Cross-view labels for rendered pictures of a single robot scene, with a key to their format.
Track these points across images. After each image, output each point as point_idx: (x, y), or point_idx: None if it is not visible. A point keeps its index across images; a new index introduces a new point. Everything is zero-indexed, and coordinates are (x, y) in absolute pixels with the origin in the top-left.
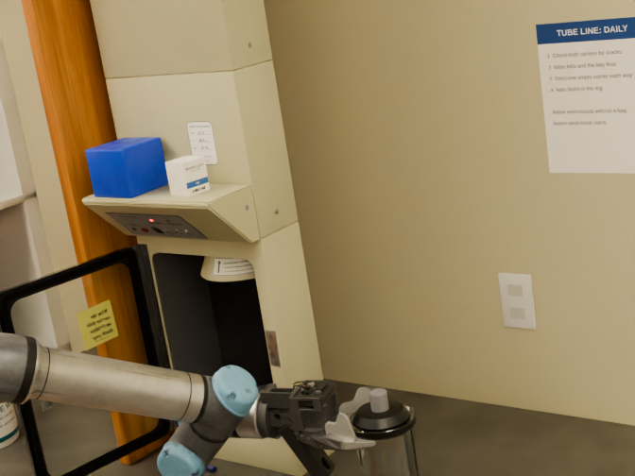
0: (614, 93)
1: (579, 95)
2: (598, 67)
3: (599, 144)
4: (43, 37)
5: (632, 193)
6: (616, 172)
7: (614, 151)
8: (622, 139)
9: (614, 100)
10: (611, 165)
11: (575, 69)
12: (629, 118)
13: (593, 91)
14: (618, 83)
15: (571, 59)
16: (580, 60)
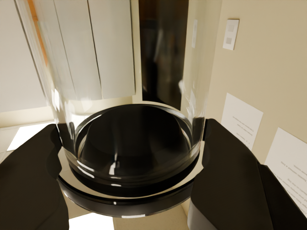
0: (283, 172)
1: (301, 186)
2: (284, 187)
3: (303, 159)
4: None
5: (297, 125)
6: (300, 140)
7: (296, 150)
8: (289, 152)
9: (284, 169)
10: (301, 145)
11: (296, 197)
12: (281, 158)
13: (292, 181)
14: (279, 174)
15: (297, 202)
16: (292, 197)
